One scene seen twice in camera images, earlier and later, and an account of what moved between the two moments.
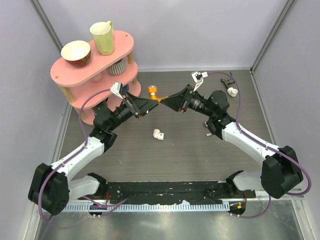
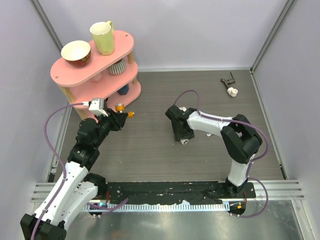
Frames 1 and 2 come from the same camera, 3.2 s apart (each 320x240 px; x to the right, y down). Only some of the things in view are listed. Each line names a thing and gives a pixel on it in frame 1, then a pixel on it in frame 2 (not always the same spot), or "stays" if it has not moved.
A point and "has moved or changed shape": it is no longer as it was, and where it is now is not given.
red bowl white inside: x=76 y=53 stays
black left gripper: x=139 y=106 → x=117 y=119
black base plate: x=171 y=192 stays
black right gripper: x=179 y=100 → x=178 y=136
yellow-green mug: x=103 y=33 stays
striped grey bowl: x=117 y=68 stays
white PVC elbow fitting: x=157 y=134 → x=184 y=141
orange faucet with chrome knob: x=152 y=90 has moved or changed shape
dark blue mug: x=125 y=89 stays
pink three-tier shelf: x=105 y=77 stays
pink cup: x=97 y=78 stays
